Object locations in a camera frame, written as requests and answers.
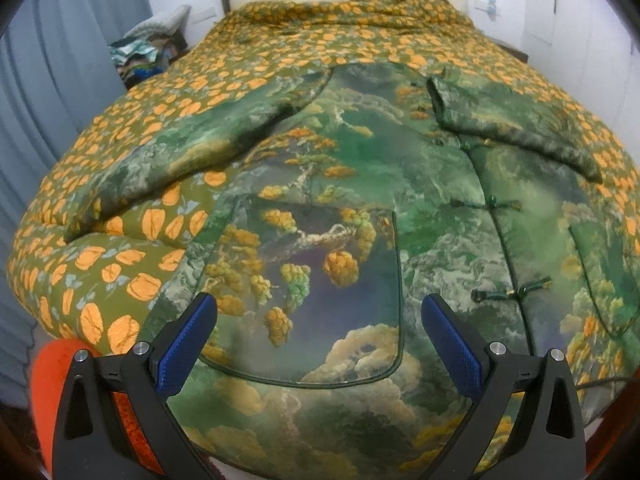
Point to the green quilt with orange flowers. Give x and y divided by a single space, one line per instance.
94 289

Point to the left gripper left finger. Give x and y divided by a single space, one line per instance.
90 440

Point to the green landscape print padded jacket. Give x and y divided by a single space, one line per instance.
320 210

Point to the white wall socket with plug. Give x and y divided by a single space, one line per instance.
489 7

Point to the blue grey curtain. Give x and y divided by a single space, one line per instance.
56 75

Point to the orange fleece blanket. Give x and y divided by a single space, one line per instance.
46 386

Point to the dark wooden nightstand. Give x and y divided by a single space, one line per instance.
515 52

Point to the white wardrobe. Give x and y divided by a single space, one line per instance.
583 47

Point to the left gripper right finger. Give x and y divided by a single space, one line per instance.
547 438

